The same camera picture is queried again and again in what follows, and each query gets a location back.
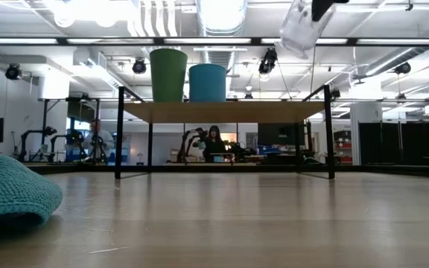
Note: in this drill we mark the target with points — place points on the right gripper black long finger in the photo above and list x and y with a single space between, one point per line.
322 7

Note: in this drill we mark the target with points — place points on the blue ribbed mug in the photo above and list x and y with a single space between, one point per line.
208 83

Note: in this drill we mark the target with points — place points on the green ribbed plastic cup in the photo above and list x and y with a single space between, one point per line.
168 76

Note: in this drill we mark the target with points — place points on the black background robot arm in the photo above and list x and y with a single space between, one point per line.
190 143
35 139

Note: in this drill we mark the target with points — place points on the wooden shelf with black legs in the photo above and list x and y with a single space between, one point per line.
222 112

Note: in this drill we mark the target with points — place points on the black hanging spotlight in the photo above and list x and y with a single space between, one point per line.
139 66
267 61
402 68
13 71

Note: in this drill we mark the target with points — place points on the white pillar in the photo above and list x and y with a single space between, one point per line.
365 130

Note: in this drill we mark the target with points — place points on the black background monitor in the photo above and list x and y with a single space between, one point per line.
281 134

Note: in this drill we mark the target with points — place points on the red storage rack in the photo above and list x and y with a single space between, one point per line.
343 147

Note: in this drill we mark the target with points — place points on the black cabinet row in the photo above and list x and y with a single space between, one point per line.
393 143

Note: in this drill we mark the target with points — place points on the person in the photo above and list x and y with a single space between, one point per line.
101 143
213 143

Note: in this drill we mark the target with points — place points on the teal knitted cloth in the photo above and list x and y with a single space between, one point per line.
9 191

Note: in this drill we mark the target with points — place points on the silver ventilation duct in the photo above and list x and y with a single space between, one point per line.
222 16

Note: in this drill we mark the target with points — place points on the black overhead frame bar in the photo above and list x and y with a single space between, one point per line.
214 41

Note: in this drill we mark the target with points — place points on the black table edge rail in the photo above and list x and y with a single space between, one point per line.
367 168

